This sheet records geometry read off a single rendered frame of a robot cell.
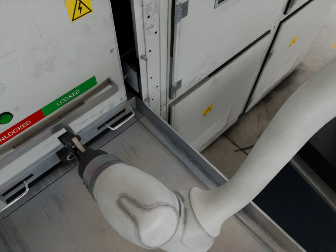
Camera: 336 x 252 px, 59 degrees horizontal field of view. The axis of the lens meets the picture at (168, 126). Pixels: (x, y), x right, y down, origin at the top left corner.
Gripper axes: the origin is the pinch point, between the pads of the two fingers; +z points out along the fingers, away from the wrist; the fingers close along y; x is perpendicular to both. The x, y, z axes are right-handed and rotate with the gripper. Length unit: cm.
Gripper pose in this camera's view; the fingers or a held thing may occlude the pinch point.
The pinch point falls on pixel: (68, 141)
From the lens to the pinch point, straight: 79.7
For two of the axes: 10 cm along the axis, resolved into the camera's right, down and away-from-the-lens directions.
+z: -6.0, -2.8, 7.5
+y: 3.3, 7.7, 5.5
